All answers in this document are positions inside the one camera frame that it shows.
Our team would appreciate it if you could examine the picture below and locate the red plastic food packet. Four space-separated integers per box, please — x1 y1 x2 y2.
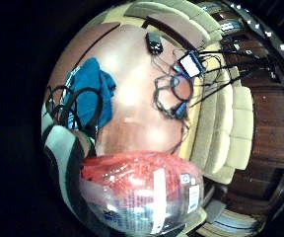
79 150 205 237

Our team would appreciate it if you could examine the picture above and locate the blue cloth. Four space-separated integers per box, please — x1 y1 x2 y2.
63 56 117 130

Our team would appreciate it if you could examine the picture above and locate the blue and white hub box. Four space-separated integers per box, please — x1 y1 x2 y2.
177 50 206 79

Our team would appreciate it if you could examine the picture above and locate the black rectangular device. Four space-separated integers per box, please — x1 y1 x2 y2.
144 32 165 55

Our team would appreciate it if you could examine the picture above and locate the beige long sofa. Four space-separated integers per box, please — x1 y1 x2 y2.
179 65 255 186

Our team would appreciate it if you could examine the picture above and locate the beige curved sofa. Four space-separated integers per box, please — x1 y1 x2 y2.
124 1 226 51

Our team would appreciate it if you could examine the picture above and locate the stack of papers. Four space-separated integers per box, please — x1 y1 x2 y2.
204 198 259 237

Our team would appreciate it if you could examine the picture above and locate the row of small ceiling lights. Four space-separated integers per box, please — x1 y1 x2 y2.
230 2 284 74

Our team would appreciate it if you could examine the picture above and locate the tangled grey cable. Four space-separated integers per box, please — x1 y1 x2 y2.
152 73 195 120

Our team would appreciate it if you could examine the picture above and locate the blue cable connector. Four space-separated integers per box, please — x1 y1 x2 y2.
175 101 189 119

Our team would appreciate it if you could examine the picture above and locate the black looped cable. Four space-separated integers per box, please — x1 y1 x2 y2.
45 84 105 133

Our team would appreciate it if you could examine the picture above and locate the bundle of black cables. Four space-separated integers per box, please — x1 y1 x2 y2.
192 48 276 108

